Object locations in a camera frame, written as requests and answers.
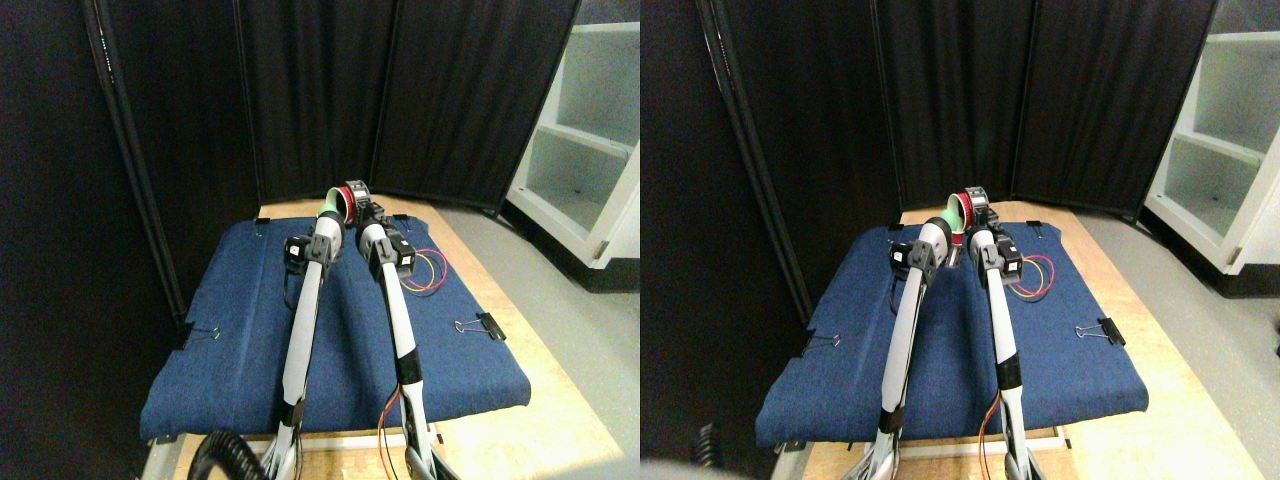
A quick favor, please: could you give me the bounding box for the red cup with green inside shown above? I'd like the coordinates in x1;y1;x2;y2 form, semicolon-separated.
319;184;357;228
944;192;977;238

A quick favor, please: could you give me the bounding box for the dark blue cloth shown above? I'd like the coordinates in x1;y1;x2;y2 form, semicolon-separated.
140;215;531;443
755;220;1149;449

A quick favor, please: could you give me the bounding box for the white shelf unit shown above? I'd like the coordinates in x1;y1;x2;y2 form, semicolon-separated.
505;0;640;269
1143;0;1280;276

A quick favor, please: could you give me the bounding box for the black curtain stand pole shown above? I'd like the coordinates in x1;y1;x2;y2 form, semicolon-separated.
85;0;189;326
698;0;813;326

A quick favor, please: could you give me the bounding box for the red wire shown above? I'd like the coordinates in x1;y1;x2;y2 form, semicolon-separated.
1010;255;1057;302
400;248;449;297

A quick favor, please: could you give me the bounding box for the orange wire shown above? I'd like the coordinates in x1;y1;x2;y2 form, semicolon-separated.
977;394;1000;480
377;385;403;480

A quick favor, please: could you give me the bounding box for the black ribbed hose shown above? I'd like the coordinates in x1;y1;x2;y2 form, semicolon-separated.
188;430;273;480
694;423;727;470

